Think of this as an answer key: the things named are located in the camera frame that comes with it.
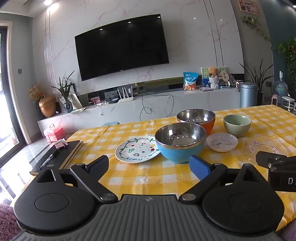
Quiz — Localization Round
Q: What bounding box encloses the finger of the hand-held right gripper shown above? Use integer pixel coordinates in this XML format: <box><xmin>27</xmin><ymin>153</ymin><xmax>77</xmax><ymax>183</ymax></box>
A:
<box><xmin>255</xmin><ymin>151</ymin><xmax>296</xmax><ymax>172</ymax></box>

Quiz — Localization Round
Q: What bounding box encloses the white paper card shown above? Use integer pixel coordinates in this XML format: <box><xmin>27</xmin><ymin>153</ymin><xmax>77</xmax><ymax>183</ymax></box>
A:
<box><xmin>69</xmin><ymin>94</ymin><xmax>83</xmax><ymax>109</ymax></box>

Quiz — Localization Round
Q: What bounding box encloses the blue water jug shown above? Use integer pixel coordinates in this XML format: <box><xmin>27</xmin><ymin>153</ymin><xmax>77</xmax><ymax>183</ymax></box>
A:
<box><xmin>274</xmin><ymin>77</ymin><xmax>288</xmax><ymax>107</ymax></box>

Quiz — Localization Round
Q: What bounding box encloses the white metal stool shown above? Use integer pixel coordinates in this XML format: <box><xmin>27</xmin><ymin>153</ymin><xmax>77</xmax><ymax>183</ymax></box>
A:
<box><xmin>281</xmin><ymin>94</ymin><xmax>296</xmax><ymax>113</ymax></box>

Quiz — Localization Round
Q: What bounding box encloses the blue snack bag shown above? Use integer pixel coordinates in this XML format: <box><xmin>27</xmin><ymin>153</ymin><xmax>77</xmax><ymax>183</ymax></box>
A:
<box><xmin>183</xmin><ymin>72</ymin><xmax>199</xmax><ymax>91</ymax></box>

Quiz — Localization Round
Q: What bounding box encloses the white marble television cabinet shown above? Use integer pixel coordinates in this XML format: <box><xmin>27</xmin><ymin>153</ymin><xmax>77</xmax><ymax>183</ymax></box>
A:
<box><xmin>37</xmin><ymin>88</ymin><xmax>242</xmax><ymax>137</ymax></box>

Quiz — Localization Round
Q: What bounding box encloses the clear glass plate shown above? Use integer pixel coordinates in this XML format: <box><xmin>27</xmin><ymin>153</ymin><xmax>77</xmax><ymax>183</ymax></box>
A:
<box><xmin>245</xmin><ymin>137</ymin><xmax>288</xmax><ymax>163</ymax></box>

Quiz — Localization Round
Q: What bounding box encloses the yellow checked tablecloth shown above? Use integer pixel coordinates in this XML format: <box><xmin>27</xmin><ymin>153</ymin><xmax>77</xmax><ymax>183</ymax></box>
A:
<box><xmin>24</xmin><ymin>105</ymin><xmax>296</xmax><ymax>230</ymax></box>

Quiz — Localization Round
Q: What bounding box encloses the green ceramic bowl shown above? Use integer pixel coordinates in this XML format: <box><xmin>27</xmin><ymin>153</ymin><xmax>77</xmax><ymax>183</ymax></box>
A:
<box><xmin>223</xmin><ymin>114</ymin><xmax>252</xmax><ymax>138</ymax></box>

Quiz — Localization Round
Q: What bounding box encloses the green picture board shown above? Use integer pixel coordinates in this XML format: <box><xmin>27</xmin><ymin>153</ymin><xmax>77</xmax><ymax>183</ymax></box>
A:
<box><xmin>201</xmin><ymin>66</ymin><xmax>226</xmax><ymax>87</ymax></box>

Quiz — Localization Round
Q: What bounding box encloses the orange steel bowl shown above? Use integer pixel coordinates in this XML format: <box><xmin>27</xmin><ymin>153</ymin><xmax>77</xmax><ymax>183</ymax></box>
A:
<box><xmin>176</xmin><ymin>109</ymin><xmax>216</xmax><ymax>136</ymax></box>

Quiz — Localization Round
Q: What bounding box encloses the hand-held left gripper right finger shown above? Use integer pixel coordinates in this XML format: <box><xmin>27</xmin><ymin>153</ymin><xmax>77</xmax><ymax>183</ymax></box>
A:
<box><xmin>179</xmin><ymin>155</ymin><xmax>269</xmax><ymax>202</ymax></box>

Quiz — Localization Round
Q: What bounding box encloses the black pen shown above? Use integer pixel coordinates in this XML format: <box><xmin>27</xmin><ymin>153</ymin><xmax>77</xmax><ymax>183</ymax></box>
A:
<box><xmin>39</xmin><ymin>148</ymin><xmax>60</xmax><ymax>171</ymax></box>

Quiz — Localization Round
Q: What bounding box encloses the bushy green plant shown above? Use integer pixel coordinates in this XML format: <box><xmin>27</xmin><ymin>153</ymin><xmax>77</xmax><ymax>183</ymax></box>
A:
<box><xmin>277</xmin><ymin>38</ymin><xmax>296</xmax><ymax>77</ymax></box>

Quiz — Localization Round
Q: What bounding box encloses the dried flower bunch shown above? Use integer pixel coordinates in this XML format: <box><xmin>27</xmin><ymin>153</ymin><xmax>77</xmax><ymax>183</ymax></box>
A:
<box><xmin>28</xmin><ymin>84</ymin><xmax>45</xmax><ymax>101</ymax></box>

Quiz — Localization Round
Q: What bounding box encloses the blue steel bowl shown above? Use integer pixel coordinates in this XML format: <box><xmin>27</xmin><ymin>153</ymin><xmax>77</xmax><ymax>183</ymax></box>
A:
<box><xmin>154</xmin><ymin>123</ymin><xmax>207</xmax><ymax>164</ymax></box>

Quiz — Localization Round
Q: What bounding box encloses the pink box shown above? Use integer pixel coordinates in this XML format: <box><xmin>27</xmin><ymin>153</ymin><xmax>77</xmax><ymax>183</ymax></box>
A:
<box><xmin>43</xmin><ymin>124</ymin><xmax>64</xmax><ymax>142</ymax></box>

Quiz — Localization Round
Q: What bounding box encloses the small white sticker plate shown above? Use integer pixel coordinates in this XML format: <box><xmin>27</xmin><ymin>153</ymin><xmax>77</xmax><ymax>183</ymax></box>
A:
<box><xmin>206</xmin><ymin>133</ymin><xmax>238</xmax><ymax>153</ymax></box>

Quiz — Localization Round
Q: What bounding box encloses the black cable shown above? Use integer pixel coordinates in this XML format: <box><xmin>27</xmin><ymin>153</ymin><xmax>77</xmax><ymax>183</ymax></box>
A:
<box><xmin>139</xmin><ymin>91</ymin><xmax>174</xmax><ymax>121</ymax></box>

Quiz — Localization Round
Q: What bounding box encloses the sliding glass door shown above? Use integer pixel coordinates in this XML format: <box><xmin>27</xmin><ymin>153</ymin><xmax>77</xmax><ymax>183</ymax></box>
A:
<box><xmin>0</xmin><ymin>21</ymin><xmax>30</xmax><ymax>167</ymax></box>

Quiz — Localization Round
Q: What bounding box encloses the grey trash bin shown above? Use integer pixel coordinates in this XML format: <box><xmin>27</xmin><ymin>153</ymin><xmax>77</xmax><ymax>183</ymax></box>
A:
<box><xmin>239</xmin><ymin>82</ymin><xmax>258</xmax><ymax>108</ymax></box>

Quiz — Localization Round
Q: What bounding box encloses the purple fuzzy rug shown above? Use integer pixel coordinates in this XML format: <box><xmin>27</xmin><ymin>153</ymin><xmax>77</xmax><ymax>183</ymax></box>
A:
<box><xmin>0</xmin><ymin>203</ymin><xmax>21</xmax><ymax>241</ymax></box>

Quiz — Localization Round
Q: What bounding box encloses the black television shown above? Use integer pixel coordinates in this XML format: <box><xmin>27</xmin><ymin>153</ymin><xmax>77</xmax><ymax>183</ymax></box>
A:
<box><xmin>74</xmin><ymin>14</ymin><xmax>170</xmax><ymax>81</ymax></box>

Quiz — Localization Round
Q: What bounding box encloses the green plant in glass vase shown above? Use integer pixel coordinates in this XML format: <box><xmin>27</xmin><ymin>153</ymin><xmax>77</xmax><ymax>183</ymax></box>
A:
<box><xmin>51</xmin><ymin>70</ymin><xmax>75</xmax><ymax>113</ymax></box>

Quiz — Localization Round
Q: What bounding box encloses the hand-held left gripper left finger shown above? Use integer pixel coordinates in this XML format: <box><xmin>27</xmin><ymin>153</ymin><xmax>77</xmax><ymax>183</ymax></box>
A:
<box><xmin>35</xmin><ymin>155</ymin><xmax>118</xmax><ymax>203</ymax></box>

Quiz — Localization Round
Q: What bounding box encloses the round hand fan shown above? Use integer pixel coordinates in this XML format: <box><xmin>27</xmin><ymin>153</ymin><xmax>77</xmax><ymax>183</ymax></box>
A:
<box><xmin>219</xmin><ymin>71</ymin><xmax>230</xmax><ymax>84</ymax></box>

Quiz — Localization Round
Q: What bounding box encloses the framed wall picture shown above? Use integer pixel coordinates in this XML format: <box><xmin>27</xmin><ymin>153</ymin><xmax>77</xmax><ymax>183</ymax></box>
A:
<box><xmin>237</xmin><ymin>0</ymin><xmax>259</xmax><ymax>16</ymax></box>

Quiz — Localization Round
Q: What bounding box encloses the pink paper wrapper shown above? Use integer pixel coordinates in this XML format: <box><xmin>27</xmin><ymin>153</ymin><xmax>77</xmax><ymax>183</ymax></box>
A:
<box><xmin>55</xmin><ymin>138</ymin><xmax>69</xmax><ymax>149</ymax></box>

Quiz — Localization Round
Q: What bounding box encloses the black notebook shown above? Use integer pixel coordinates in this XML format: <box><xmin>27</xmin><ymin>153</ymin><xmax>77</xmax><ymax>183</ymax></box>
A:
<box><xmin>30</xmin><ymin>140</ymin><xmax>84</xmax><ymax>176</ymax></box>

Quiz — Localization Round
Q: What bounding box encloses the hanging vine plant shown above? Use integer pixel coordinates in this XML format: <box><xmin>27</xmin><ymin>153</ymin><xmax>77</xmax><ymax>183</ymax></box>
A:
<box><xmin>240</xmin><ymin>16</ymin><xmax>273</xmax><ymax>50</ymax></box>

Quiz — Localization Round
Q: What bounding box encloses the white router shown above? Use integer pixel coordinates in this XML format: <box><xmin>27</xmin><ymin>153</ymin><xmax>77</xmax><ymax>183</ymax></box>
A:
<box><xmin>117</xmin><ymin>86</ymin><xmax>134</xmax><ymax>103</ymax></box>

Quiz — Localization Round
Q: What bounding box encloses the white vine painted plate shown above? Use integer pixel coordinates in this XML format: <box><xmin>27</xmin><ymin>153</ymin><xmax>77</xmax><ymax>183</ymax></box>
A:
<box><xmin>115</xmin><ymin>135</ymin><xmax>160</xmax><ymax>164</ymax></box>

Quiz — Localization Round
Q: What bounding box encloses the long leaf potted plant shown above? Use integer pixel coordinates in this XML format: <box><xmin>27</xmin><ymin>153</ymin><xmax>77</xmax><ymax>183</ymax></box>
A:
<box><xmin>239</xmin><ymin>59</ymin><xmax>274</xmax><ymax>106</ymax></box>

